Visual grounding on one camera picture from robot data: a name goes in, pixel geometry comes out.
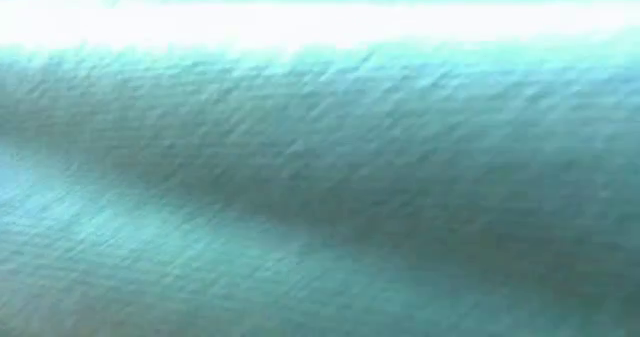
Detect teal terry towel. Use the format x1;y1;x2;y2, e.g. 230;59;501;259
0;0;640;337

